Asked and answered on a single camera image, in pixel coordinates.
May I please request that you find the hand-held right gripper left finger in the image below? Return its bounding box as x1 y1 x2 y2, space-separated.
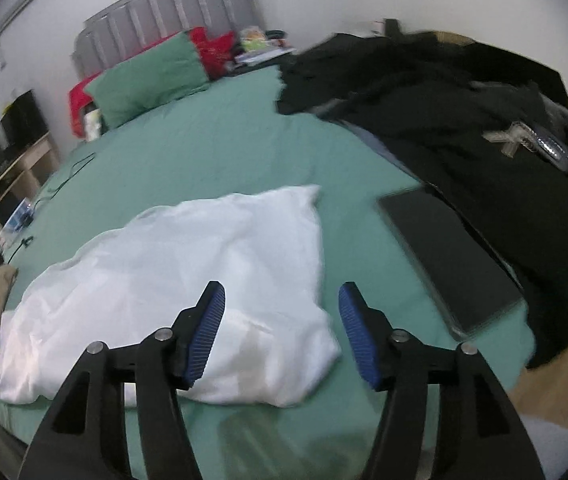
18 280 227 480

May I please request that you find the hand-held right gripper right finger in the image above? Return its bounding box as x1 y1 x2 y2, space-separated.
338 281 547 480

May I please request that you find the white hooded jacket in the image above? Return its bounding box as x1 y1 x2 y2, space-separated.
0 184 342 408

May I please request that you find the black clothes pile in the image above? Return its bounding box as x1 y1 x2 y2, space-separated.
275 32 568 371

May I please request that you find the black tablet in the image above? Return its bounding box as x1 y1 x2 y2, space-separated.
376 187 525 338

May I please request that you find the bed with green sheet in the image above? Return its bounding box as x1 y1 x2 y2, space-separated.
0 0 537 480

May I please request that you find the white and yellow pack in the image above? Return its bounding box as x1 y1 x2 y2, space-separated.
83 107 104 142

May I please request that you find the light wooden desk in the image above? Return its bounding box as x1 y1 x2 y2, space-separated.
0 132 62 231

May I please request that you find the green pillow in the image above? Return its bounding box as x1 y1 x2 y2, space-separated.
84 30 212 128

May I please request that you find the large red pillow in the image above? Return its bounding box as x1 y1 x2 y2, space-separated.
68 27 210 138

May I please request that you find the car key bunch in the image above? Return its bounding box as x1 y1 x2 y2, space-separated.
481 120 568 201

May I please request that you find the small red pillow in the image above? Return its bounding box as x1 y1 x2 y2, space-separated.
204 31 239 77

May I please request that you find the black computer tower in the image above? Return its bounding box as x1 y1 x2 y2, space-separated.
0 89 50 148

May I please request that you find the stack of books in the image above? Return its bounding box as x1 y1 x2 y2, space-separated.
234 42 297 66

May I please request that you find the green snack packet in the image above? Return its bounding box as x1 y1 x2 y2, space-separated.
241 27 267 51

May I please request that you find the black cable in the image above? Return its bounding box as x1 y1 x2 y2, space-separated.
1 152 97 266

